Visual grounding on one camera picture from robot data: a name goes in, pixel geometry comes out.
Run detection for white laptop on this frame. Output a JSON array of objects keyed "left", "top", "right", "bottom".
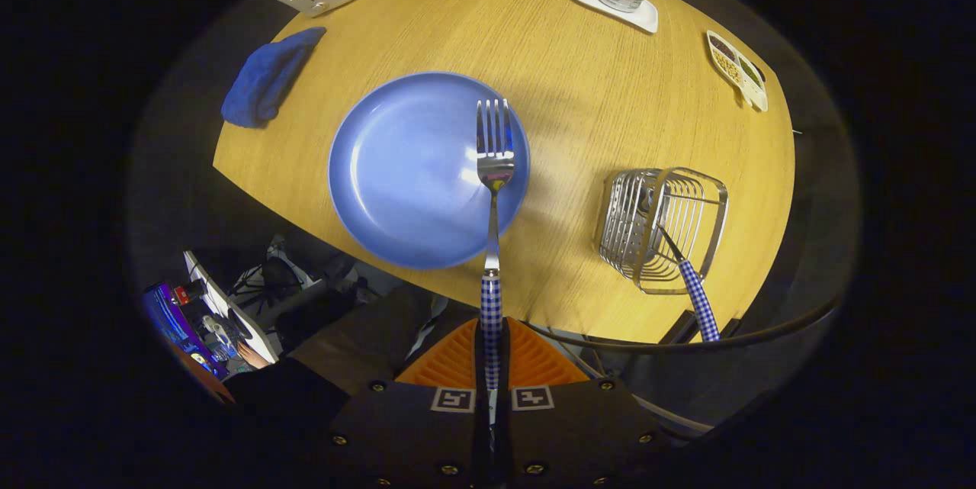
[{"left": 183, "top": 249, "right": 281, "bottom": 364}]

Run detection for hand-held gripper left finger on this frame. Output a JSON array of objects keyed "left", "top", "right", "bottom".
[{"left": 328, "top": 317, "right": 489, "bottom": 489}]

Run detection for blue round plate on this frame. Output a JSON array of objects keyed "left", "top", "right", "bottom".
[{"left": 328, "top": 71, "right": 531, "bottom": 271}]

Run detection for blue cloth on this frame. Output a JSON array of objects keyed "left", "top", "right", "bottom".
[{"left": 220, "top": 26, "right": 328, "bottom": 130}]

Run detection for checked-handle metal spoon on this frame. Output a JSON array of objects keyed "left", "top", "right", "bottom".
[{"left": 644, "top": 191, "right": 721, "bottom": 343}]

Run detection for purple lit screen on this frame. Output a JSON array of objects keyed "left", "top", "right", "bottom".
[{"left": 141, "top": 283, "right": 230, "bottom": 383}]

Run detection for metal wire basket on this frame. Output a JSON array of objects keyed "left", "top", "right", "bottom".
[{"left": 594, "top": 166, "right": 730, "bottom": 296}]

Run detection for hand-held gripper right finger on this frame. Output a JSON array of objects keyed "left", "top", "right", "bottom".
[{"left": 499, "top": 316, "right": 664, "bottom": 489}]

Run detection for black cable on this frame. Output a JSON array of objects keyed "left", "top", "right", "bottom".
[{"left": 526, "top": 298, "right": 843, "bottom": 356}]

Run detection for checked-handle metal fork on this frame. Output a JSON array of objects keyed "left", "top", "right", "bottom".
[{"left": 476, "top": 98, "right": 516, "bottom": 429}]

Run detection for white divided bean dish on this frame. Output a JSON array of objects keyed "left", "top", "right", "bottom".
[{"left": 705, "top": 30, "right": 769, "bottom": 113}]

